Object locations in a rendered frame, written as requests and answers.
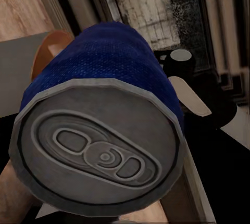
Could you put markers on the can of soda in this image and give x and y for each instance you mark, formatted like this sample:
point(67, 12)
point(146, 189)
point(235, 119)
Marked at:
point(100, 131)

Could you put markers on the wood fireplace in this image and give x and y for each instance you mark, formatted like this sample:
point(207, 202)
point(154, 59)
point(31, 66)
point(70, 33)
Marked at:
point(217, 32)

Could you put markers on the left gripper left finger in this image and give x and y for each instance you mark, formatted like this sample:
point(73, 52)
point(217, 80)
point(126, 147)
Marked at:
point(6, 129)

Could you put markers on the trash can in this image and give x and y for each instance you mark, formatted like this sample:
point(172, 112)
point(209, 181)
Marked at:
point(21, 61)

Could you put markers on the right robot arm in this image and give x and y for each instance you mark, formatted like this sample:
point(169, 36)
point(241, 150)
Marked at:
point(203, 96)

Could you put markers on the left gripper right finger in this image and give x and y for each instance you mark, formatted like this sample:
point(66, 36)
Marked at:
point(223, 165)

